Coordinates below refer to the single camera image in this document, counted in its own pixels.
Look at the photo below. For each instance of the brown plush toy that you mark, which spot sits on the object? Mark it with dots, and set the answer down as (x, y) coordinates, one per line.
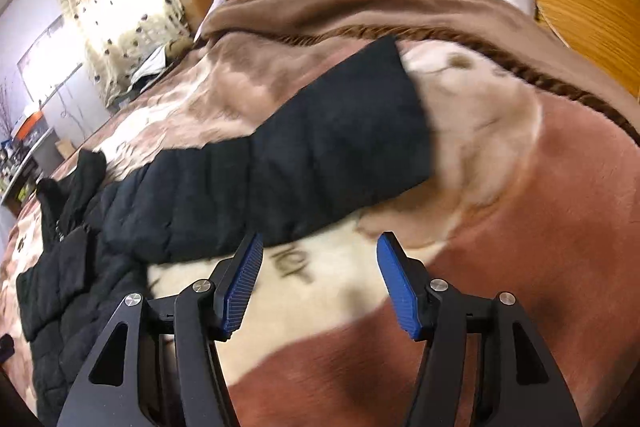
(177, 47)

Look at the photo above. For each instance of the cardboard box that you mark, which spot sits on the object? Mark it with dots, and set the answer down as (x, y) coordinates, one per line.
(65, 149)

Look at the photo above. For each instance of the patterned cream curtain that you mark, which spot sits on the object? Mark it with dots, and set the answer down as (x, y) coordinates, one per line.
(115, 7)

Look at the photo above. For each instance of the orange box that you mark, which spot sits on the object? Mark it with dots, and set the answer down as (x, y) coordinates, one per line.
(30, 122)

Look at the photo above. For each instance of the brown and cream plush blanket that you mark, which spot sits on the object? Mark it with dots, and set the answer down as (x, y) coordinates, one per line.
(500, 207)

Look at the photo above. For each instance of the cluttered side table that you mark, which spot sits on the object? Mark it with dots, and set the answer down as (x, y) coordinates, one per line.
(20, 172)

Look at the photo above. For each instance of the dry branches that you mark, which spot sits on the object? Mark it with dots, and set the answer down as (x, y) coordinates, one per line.
(5, 107)

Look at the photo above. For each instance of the black puffer jacket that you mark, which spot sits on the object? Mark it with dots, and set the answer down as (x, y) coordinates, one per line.
(300, 147)

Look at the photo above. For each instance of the bright window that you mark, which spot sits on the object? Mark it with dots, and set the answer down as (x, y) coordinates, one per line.
(47, 57)

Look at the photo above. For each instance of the grey storage box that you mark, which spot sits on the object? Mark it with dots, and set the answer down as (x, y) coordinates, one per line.
(47, 152)

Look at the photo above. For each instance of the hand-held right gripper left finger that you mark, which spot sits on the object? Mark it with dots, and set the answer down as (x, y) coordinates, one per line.
(242, 292)

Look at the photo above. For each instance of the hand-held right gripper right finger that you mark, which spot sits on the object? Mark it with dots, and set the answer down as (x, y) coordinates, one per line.
(400, 292)

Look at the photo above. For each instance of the plain brown blanket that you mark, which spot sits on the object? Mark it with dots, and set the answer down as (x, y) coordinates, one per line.
(350, 12)

